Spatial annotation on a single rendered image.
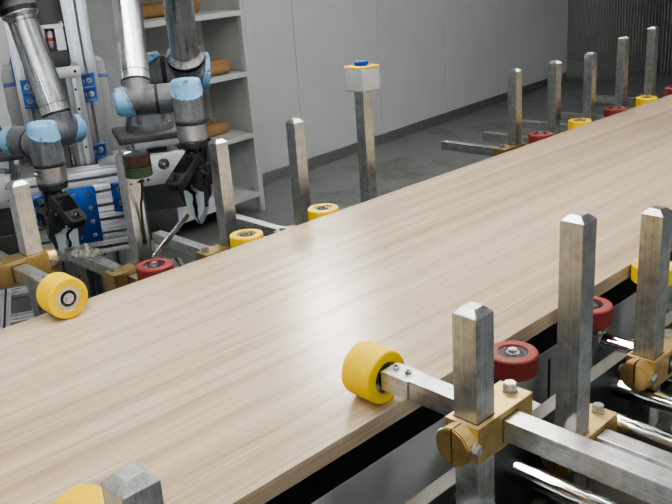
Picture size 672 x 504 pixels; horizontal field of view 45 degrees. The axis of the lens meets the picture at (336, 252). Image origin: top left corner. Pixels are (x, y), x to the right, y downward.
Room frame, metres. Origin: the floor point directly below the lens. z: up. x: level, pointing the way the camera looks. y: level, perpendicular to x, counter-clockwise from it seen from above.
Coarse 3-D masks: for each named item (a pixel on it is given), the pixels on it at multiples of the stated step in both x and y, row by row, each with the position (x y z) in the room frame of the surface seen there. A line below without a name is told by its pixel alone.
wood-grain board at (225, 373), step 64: (576, 128) 2.74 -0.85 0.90; (640, 128) 2.67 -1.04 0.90; (448, 192) 2.07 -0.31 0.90; (512, 192) 2.03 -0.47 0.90; (576, 192) 1.99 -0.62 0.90; (640, 192) 1.95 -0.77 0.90; (256, 256) 1.68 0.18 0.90; (320, 256) 1.65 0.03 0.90; (384, 256) 1.62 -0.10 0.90; (448, 256) 1.60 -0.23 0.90; (512, 256) 1.57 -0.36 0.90; (64, 320) 1.41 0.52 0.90; (128, 320) 1.38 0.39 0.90; (192, 320) 1.36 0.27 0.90; (256, 320) 1.34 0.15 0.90; (320, 320) 1.32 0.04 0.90; (384, 320) 1.30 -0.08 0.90; (448, 320) 1.28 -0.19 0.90; (512, 320) 1.26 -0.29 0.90; (0, 384) 1.17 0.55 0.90; (64, 384) 1.15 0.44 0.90; (128, 384) 1.14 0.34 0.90; (192, 384) 1.12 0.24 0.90; (256, 384) 1.10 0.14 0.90; (320, 384) 1.09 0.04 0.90; (0, 448) 0.98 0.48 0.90; (64, 448) 0.96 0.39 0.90; (128, 448) 0.95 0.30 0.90; (192, 448) 0.94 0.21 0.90; (256, 448) 0.93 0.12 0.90; (320, 448) 0.92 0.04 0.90
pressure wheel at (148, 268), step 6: (156, 258) 1.70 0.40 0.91; (162, 258) 1.70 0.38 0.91; (138, 264) 1.67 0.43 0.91; (144, 264) 1.67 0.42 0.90; (150, 264) 1.67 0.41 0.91; (156, 264) 1.66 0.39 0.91; (162, 264) 1.67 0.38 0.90; (168, 264) 1.66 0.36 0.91; (138, 270) 1.64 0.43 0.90; (144, 270) 1.63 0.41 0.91; (150, 270) 1.63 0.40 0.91; (156, 270) 1.63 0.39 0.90; (162, 270) 1.63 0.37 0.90; (168, 270) 1.64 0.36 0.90; (138, 276) 1.64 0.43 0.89; (144, 276) 1.63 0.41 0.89; (150, 276) 1.63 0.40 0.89
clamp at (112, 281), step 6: (126, 264) 1.78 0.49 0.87; (132, 264) 1.78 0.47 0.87; (108, 270) 1.75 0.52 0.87; (120, 270) 1.74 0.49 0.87; (126, 270) 1.74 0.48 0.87; (132, 270) 1.74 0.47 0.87; (108, 276) 1.72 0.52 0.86; (114, 276) 1.71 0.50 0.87; (120, 276) 1.72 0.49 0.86; (126, 276) 1.73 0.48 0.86; (108, 282) 1.73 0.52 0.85; (114, 282) 1.71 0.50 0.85; (120, 282) 1.72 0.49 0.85; (126, 282) 1.73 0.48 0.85; (108, 288) 1.73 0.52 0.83; (114, 288) 1.71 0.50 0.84
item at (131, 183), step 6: (126, 156) 1.73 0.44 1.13; (132, 156) 1.73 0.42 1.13; (138, 156) 1.73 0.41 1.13; (126, 168) 1.73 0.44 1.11; (132, 168) 1.72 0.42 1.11; (126, 180) 1.76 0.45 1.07; (132, 180) 1.77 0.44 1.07; (138, 180) 1.78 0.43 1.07; (132, 186) 1.77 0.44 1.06; (138, 186) 1.78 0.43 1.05; (144, 228) 1.77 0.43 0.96; (144, 234) 1.77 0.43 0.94; (144, 240) 1.77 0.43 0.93
